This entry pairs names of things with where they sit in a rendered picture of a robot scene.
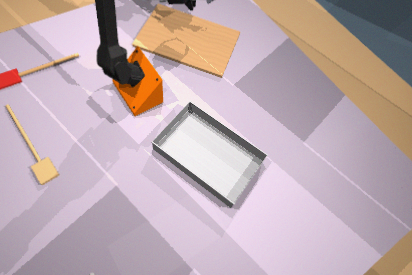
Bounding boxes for red spatula with wooden handle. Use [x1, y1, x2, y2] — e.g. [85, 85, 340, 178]
[0, 53, 79, 89]

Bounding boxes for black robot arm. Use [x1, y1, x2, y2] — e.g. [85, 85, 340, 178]
[95, 0, 145, 88]

